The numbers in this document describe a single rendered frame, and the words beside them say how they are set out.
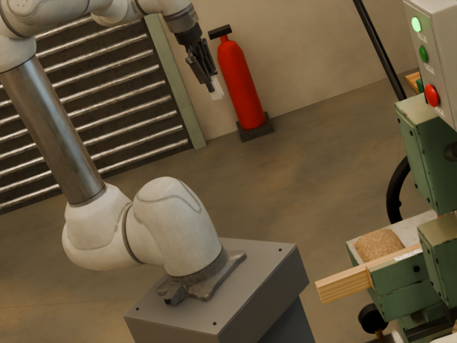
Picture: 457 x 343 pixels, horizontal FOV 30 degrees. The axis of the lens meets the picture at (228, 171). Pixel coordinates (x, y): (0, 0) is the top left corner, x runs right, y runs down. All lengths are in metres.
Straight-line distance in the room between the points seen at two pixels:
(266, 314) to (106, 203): 0.47
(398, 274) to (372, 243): 0.13
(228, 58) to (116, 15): 2.05
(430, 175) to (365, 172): 2.65
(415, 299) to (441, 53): 0.65
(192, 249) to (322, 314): 1.12
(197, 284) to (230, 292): 0.09
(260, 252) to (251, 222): 1.62
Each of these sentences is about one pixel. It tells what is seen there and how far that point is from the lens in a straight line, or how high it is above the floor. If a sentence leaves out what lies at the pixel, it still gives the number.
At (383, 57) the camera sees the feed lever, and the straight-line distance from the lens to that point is 1.43.
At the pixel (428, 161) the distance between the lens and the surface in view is 1.20.
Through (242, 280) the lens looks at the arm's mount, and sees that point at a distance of 2.06.
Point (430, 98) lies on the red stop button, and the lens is 1.08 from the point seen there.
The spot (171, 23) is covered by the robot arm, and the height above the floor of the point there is 1.21.
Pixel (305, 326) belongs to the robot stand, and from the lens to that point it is 2.26.
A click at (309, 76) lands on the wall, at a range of 4.65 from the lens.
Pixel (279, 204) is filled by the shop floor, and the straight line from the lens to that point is 3.81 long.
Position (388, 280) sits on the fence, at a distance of 1.53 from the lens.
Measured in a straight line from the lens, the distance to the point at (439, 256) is 1.32.
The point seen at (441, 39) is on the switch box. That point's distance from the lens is 1.02.
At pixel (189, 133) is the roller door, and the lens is 4.60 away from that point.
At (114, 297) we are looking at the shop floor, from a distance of 3.63.
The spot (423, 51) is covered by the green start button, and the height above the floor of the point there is 1.42.
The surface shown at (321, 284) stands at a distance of 1.54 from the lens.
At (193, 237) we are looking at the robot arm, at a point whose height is 0.85.
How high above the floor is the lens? 1.81
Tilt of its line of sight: 25 degrees down
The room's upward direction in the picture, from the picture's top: 20 degrees counter-clockwise
